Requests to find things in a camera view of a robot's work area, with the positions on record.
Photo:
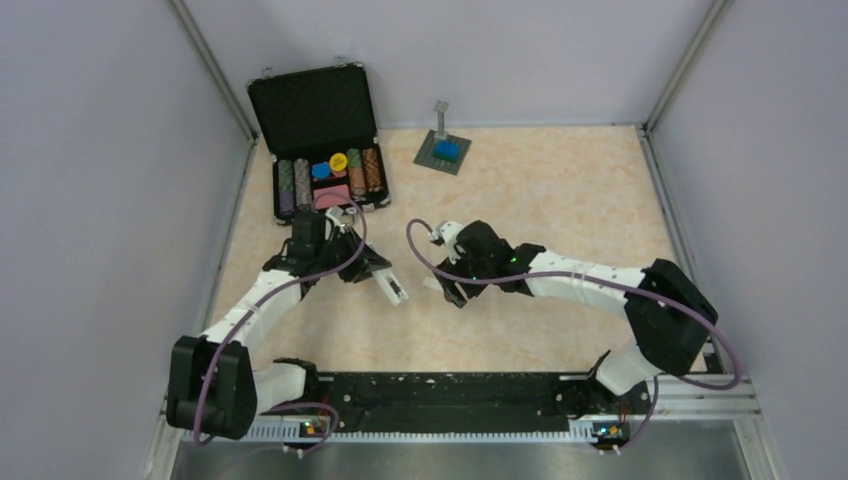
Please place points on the black poker chip case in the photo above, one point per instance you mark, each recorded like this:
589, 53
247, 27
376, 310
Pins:
306, 117

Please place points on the white remote battery cover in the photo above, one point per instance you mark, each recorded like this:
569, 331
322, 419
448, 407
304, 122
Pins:
432, 283

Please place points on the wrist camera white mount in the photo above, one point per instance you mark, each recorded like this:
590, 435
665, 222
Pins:
340, 218
445, 235

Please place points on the yellow poker chip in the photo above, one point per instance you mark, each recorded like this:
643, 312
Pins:
338, 162

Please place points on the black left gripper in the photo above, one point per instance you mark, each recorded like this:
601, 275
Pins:
367, 262

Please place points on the white remote control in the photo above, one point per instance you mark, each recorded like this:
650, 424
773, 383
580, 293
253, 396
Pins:
391, 286

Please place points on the grey lego baseplate with bricks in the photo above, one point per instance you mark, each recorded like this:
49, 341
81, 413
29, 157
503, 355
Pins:
440, 150

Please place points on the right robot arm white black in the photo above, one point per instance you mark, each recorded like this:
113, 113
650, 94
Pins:
666, 312

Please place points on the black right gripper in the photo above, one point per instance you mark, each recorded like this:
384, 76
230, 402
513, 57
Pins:
454, 294

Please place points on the blue poker chip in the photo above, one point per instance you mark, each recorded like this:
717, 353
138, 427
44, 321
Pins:
321, 171

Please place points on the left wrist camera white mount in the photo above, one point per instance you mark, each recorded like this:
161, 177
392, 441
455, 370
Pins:
340, 218

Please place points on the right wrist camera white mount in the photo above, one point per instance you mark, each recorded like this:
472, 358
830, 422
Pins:
445, 235

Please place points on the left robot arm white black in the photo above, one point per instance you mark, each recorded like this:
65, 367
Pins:
214, 388

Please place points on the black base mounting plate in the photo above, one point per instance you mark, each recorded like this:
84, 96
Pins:
469, 403

